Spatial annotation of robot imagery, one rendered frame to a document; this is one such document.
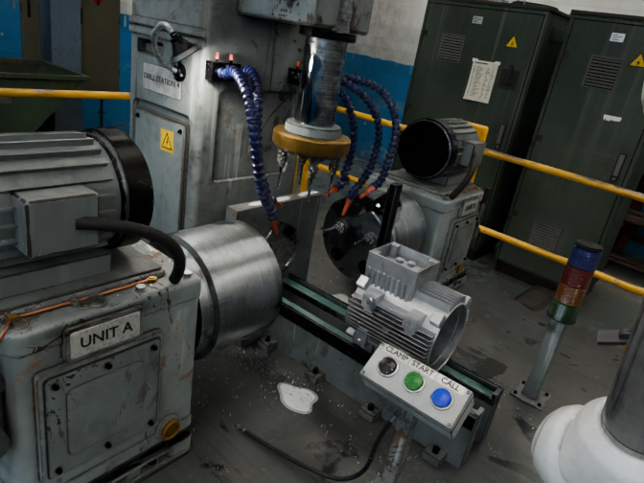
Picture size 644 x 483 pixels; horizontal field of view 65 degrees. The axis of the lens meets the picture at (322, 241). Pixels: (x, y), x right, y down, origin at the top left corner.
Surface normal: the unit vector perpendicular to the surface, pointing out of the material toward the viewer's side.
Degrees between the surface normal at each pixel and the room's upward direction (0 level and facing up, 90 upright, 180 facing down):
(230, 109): 90
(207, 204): 90
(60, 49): 90
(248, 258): 39
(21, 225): 90
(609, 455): 67
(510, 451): 0
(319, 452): 0
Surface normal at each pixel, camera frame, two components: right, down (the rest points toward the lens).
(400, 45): -0.67, 0.18
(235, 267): 0.66, -0.36
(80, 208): 0.76, 0.36
